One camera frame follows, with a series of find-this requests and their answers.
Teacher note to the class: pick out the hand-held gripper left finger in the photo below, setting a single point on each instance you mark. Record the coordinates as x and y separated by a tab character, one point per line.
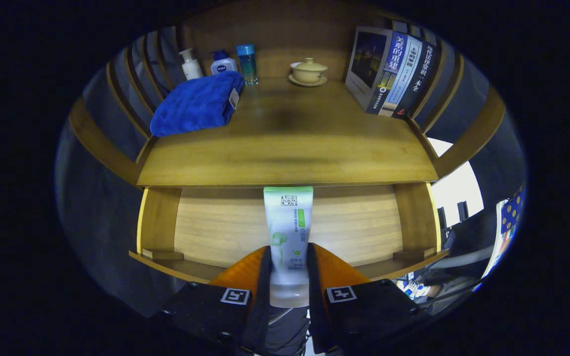
263	296

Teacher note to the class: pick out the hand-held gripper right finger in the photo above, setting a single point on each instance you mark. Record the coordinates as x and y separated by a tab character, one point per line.
313	296

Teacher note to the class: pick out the white green cleanser tube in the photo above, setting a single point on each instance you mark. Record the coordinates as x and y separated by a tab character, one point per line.
289	222

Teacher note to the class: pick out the wooden drawer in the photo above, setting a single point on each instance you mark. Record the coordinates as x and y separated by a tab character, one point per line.
215	227

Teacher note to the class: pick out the wooden countertop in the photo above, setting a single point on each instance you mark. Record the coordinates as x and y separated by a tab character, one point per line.
290	143

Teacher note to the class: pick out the wooden cabinet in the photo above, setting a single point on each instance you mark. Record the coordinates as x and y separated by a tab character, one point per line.
285	29

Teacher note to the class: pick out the person's dark trousers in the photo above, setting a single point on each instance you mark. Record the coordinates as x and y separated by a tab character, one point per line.
287	331

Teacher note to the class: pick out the small black device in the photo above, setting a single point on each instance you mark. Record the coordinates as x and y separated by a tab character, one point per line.
462	210

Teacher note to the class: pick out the white box unit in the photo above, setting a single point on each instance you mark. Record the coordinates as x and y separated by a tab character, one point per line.
455	183

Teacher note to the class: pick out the white side table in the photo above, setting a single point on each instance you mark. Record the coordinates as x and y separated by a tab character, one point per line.
495	257

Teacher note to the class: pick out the blue folded towel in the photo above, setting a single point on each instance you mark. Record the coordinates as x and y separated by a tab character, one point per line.
196	104

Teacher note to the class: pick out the blue polka dot gift bag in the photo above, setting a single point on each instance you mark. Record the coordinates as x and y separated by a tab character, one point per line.
511	211

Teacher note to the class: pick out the beige lidded teacup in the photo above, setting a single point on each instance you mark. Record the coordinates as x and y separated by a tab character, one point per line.
308	71

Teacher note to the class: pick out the teal bottle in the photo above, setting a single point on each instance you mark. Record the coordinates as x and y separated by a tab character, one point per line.
248	64

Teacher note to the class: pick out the white blue lotion bottle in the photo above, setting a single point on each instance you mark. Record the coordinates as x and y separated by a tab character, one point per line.
223	65

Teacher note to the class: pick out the light blue book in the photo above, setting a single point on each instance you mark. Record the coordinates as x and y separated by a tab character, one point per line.
403	74

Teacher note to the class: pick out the thick blue book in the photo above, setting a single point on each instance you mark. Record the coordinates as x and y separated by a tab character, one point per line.
366	62

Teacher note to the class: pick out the white pump bottle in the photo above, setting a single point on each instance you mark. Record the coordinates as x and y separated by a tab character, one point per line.
192	66

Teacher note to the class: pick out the black book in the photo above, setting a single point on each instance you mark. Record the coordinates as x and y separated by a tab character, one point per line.
421	79

